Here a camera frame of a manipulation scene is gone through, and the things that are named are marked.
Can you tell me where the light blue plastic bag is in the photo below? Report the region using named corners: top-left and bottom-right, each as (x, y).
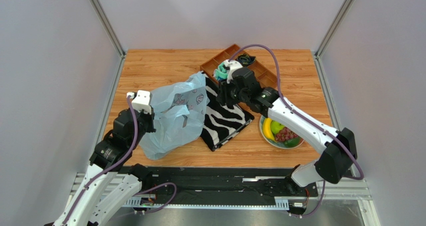
top-left (139, 72), bottom-right (210, 160)

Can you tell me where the purple grapes bunch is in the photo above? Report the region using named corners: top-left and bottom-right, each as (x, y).
top-left (274, 127), bottom-right (299, 142)

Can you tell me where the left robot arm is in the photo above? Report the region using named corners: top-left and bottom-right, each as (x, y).
top-left (51, 106), bottom-right (155, 225)

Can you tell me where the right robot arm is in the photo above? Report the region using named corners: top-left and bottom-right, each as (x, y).
top-left (217, 67), bottom-right (358, 187)

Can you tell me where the teal white sock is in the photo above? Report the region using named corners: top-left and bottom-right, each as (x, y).
top-left (213, 63), bottom-right (229, 81)

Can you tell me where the brown compartment tray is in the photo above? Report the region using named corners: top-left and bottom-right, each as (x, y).
top-left (200, 44), bottom-right (277, 88)

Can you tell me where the zebra striped cushion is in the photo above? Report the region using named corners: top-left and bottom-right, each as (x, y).
top-left (200, 72), bottom-right (255, 152)

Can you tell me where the yellow banana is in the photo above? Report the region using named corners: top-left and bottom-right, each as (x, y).
top-left (262, 118), bottom-right (275, 142)

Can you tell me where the green apple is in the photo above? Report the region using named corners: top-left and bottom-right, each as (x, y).
top-left (270, 120), bottom-right (285, 135)

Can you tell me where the fruit plate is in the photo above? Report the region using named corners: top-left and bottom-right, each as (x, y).
top-left (259, 116), bottom-right (304, 149)

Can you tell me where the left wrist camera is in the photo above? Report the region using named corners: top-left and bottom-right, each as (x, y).
top-left (126, 90), bottom-right (153, 115)

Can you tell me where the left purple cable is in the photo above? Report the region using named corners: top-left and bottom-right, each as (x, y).
top-left (59, 95), bottom-right (139, 226)

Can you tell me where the purple cable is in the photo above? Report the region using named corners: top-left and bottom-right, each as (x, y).
top-left (59, 95), bottom-right (139, 226)
top-left (228, 44), bottom-right (365, 218)

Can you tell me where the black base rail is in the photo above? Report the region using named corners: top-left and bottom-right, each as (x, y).
top-left (142, 167), bottom-right (320, 206)

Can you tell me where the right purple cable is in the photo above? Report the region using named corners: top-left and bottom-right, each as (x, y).
top-left (228, 44), bottom-right (365, 218)

